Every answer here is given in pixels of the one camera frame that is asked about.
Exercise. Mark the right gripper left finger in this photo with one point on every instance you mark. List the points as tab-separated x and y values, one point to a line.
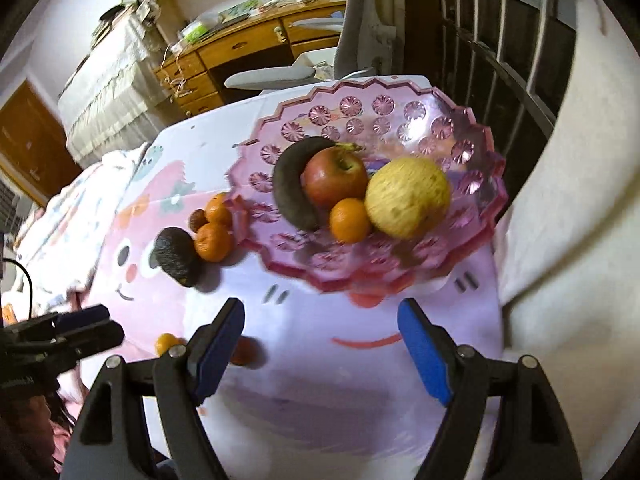
211	348

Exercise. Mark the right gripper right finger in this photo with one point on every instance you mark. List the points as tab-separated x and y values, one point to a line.
432	350

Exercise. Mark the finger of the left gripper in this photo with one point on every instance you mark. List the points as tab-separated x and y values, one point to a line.
94	338
81	319

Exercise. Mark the tangerine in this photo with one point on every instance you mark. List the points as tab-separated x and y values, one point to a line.
245	353
165	342
217	212
349	222
213	242

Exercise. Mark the dark avocado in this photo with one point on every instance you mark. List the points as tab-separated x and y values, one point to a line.
176	255

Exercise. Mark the small brown passion fruit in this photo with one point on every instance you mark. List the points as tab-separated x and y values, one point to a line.
197	219

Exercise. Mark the yellow pear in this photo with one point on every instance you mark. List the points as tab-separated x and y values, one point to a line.
408	197

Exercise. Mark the dark overripe banana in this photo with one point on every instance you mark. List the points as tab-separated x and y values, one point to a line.
288	194

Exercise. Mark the red apple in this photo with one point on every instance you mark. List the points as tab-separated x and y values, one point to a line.
332	175

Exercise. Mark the left hand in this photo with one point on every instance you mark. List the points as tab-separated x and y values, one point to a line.
30	442

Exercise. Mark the pastel patterned blanket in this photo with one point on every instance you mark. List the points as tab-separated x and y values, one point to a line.
61	249

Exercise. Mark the cartoon printed tablecloth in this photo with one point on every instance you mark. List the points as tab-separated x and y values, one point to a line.
337	395

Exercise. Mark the tangerine top back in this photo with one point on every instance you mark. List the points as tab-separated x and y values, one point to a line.
217	212

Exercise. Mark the white butterfly curtain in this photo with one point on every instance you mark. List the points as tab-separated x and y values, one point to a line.
568	247

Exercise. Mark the wooden door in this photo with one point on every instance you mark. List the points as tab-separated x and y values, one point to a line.
33	146

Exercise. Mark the lace covered piano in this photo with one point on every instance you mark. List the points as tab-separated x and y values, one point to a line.
115	101

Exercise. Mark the pink glass fruit bowl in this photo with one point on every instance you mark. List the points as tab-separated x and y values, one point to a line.
390	118

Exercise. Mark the wooden desk with drawers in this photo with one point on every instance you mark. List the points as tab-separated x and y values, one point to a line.
196	77

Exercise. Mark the grey office chair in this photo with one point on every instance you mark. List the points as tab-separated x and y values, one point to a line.
371	43

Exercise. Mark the metal window bars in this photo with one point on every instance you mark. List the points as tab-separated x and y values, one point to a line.
509	60

